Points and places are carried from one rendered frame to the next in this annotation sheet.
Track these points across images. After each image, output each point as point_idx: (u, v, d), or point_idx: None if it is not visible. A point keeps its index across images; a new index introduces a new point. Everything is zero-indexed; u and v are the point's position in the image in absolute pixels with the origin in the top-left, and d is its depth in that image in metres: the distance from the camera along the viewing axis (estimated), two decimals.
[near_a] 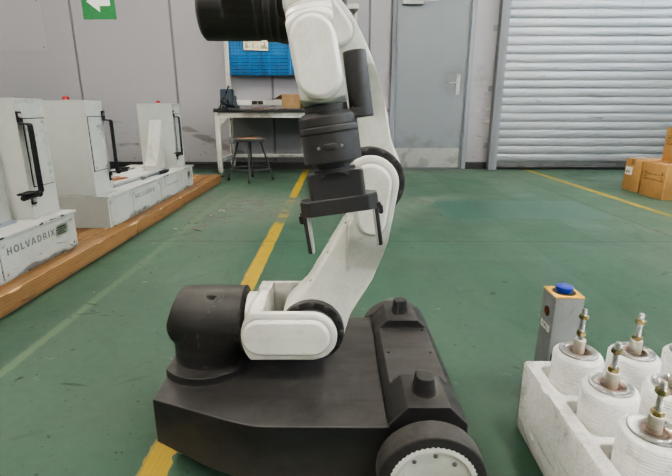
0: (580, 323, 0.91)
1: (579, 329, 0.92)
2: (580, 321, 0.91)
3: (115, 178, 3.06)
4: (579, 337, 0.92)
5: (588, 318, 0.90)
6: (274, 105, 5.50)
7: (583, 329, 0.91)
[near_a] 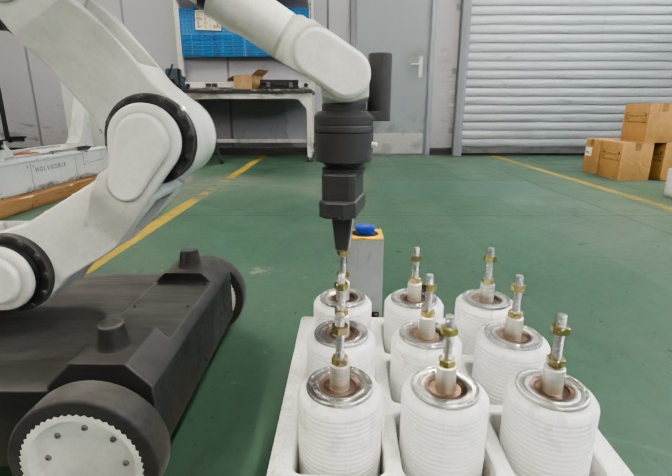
0: (343, 263, 0.70)
1: (343, 270, 0.70)
2: (342, 260, 0.70)
3: (21, 152, 2.85)
4: (345, 280, 0.71)
5: (344, 251, 0.71)
6: (230, 88, 5.29)
7: (344, 267, 0.71)
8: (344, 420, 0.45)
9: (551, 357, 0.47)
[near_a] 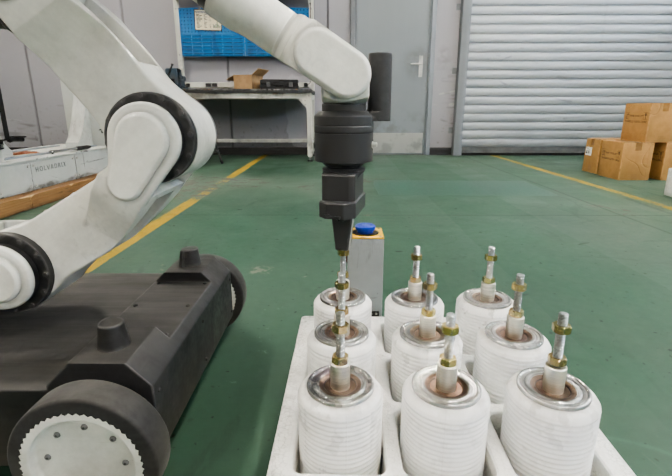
0: (340, 262, 0.70)
1: (340, 269, 0.71)
2: (341, 259, 0.70)
3: (21, 152, 2.85)
4: None
5: (346, 254, 0.69)
6: (230, 88, 5.29)
7: (343, 269, 0.70)
8: (344, 419, 0.45)
9: (552, 356, 0.47)
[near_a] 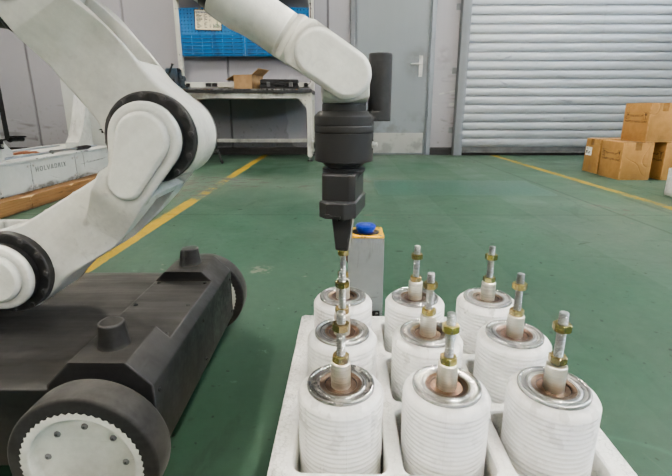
0: (342, 263, 0.70)
1: (342, 270, 0.70)
2: (341, 260, 0.70)
3: (21, 152, 2.85)
4: None
5: (345, 251, 0.70)
6: (230, 88, 5.29)
7: (345, 267, 0.71)
8: (345, 418, 0.45)
9: (553, 355, 0.47)
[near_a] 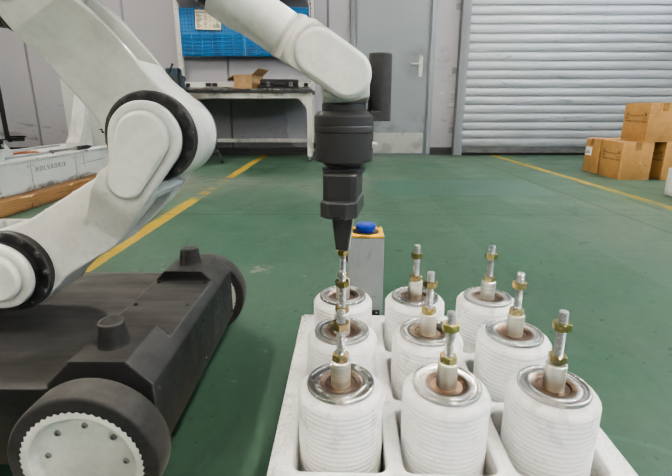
0: (345, 262, 0.70)
1: (345, 269, 0.71)
2: (345, 259, 0.70)
3: (21, 152, 2.85)
4: None
5: (337, 253, 0.70)
6: (230, 88, 5.29)
7: (340, 267, 0.71)
8: (345, 417, 0.45)
9: (553, 354, 0.47)
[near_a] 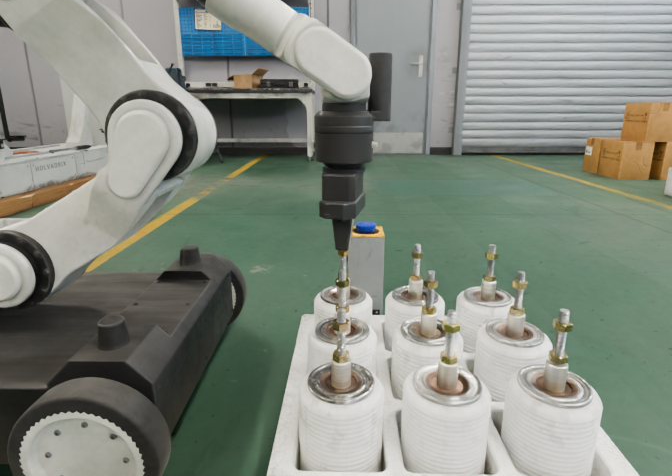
0: (341, 261, 0.71)
1: (341, 268, 0.71)
2: (342, 259, 0.70)
3: (21, 152, 2.85)
4: None
5: (345, 254, 0.69)
6: None
7: (343, 269, 0.70)
8: (345, 416, 0.45)
9: (553, 353, 0.47)
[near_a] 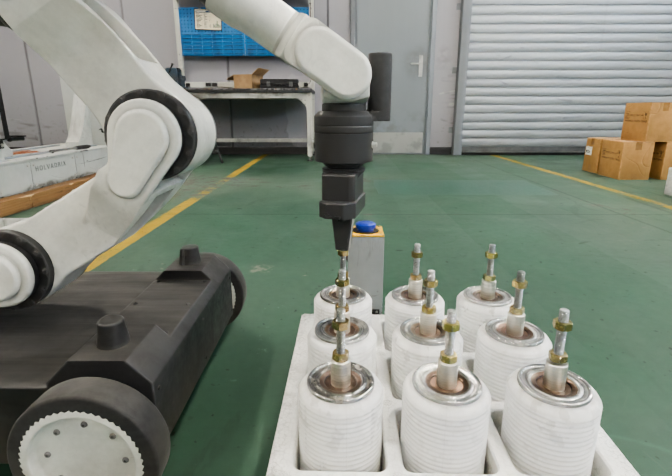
0: (342, 263, 0.70)
1: None
2: (341, 260, 0.70)
3: (21, 151, 2.84)
4: None
5: (346, 251, 0.70)
6: None
7: (345, 268, 0.71)
8: (345, 416, 0.44)
9: (553, 353, 0.47)
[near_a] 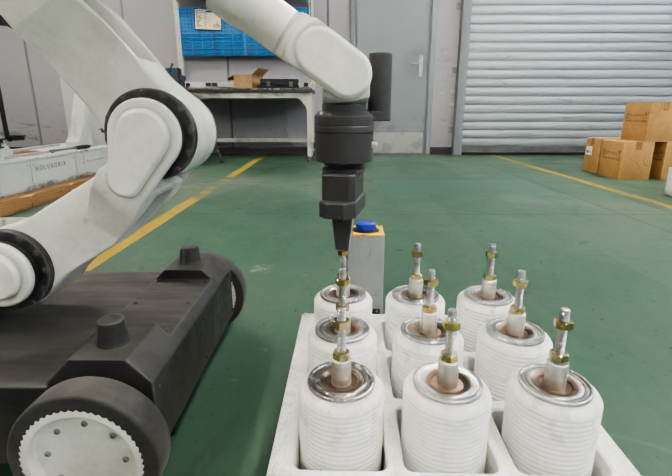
0: (346, 262, 0.70)
1: (345, 269, 0.70)
2: (345, 260, 0.70)
3: (21, 151, 2.84)
4: None
5: (338, 252, 0.70)
6: (230, 88, 5.29)
7: (341, 267, 0.71)
8: (346, 415, 0.44)
9: (554, 352, 0.47)
